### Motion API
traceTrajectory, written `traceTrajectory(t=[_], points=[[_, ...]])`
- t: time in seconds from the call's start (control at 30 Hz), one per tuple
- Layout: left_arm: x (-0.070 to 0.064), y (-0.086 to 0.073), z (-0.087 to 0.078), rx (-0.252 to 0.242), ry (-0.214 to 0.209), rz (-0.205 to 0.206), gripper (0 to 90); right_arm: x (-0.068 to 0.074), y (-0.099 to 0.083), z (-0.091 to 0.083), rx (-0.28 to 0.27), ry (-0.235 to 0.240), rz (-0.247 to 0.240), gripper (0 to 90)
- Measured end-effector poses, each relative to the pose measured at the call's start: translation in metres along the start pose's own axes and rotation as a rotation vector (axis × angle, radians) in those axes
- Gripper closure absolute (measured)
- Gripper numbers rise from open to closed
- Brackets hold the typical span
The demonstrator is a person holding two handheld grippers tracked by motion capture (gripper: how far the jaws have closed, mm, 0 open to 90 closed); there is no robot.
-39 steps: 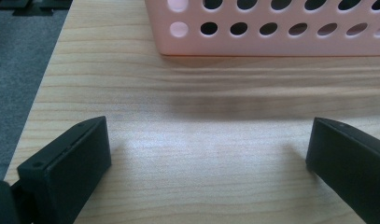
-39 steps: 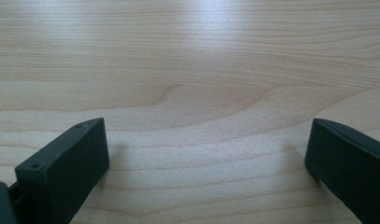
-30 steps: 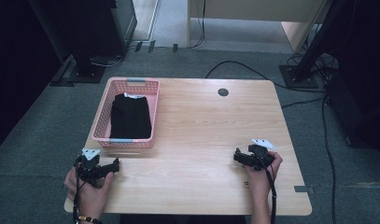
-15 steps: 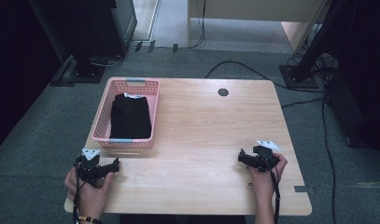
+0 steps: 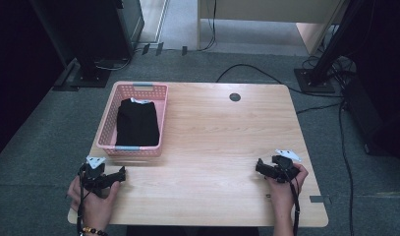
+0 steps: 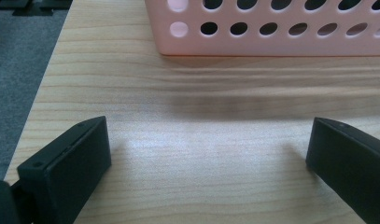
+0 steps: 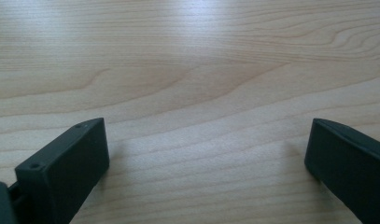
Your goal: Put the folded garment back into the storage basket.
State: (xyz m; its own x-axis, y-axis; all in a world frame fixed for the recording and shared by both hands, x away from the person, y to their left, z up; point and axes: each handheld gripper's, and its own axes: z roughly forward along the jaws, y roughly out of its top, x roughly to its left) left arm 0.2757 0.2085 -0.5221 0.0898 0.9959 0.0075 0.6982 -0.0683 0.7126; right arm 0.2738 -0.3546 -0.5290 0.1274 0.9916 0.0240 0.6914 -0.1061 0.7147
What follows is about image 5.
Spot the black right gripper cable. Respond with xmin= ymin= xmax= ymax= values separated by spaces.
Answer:
xmin=286 ymin=178 xmax=302 ymax=236

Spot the person's right hand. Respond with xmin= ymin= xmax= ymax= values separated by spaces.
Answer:
xmin=265 ymin=163 xmax=310 ymax=214

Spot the black hanging cable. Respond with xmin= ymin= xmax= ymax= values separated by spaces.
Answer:
xmin=199 ymin=0 xmax=219 ymax=52

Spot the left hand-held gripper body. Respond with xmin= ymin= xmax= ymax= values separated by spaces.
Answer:
xmin=78 ymin=155 xmax=107 ymax=199

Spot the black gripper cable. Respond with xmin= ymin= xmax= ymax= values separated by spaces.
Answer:
xmin=286 ymin=178 xmax=302 ymax=236
xmin=76 ymin=168 xmax=87 ymax=236

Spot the long black floor cable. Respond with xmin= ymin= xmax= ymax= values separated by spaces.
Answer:
xmin=215 ymin=63 xmax=345 ymax=98

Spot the grey tape strip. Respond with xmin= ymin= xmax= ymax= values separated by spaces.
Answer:
xmin=309 ymin=195 xmax=332 ymax=204

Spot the black monitor stand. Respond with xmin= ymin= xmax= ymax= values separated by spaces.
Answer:
xmin=28 ymin=0 xmax=145 ymax=91

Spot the grey floor cable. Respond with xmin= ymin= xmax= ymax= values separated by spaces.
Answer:
xmin=94 ymin=58 xmax=133 ymax=72

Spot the brown bead bracelet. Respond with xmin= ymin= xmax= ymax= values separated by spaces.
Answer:
xmin=80 ymin=225 xmax=109 ymax=236

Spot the black garment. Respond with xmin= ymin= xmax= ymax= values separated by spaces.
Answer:
xmin=115 ymin=96 xmax=161 ymax=148

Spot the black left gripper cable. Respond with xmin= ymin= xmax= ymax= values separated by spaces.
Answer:
xmin=76 ymin=168 xmax=87 ymax=236

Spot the black metal floor stand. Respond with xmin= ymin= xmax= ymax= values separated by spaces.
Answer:
xmin=293 ymin=0 xmax=372 ymax=95

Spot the person's left hand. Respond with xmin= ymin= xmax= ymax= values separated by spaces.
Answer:
xmin=66 ymin=176 xmax=121 ymax=231

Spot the black equipment box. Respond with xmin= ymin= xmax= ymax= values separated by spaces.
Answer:
xmin=342 ymin=73 xmax=400 ymax=162

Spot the light wooden desk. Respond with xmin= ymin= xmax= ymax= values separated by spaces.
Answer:
xmin=196 ymin=0 xmax=350 ymax=56

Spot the pink perforated plastic basket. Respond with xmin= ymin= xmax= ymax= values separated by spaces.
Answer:
xmin=95 ymin=81 xmax=170 ymax=157

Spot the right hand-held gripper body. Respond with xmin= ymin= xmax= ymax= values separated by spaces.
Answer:
xmin=270 ymin=148 xmax=303 ymax=184

